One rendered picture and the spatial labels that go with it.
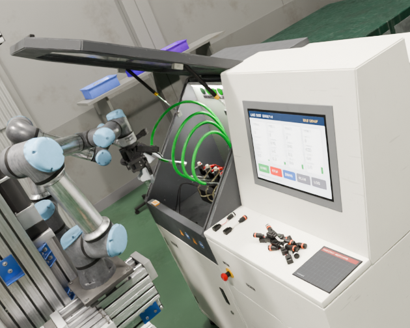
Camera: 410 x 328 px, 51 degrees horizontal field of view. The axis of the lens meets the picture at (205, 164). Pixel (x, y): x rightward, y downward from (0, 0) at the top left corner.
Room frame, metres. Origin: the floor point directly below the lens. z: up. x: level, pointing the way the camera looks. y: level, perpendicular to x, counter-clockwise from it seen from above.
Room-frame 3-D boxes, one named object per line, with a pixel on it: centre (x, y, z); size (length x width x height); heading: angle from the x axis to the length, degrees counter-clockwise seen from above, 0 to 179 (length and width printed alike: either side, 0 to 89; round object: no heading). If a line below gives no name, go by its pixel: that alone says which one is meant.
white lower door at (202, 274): (1.95, 0.26, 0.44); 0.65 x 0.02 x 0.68; 23
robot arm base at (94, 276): (1.53, 0.58, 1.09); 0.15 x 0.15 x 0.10
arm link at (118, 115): (1.81, 0.27, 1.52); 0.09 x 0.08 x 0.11; 151
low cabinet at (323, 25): (5.26, -2.17, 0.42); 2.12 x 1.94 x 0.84; 118
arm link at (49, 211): (1.98, 0.81, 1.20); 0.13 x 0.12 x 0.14; 13
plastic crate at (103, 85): (4.66, 0.68, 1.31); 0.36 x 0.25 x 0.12; 118
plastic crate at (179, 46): (5.12, -0.18, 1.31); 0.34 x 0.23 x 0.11; 118
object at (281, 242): (1.31, -0.13, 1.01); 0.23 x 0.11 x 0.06; 23
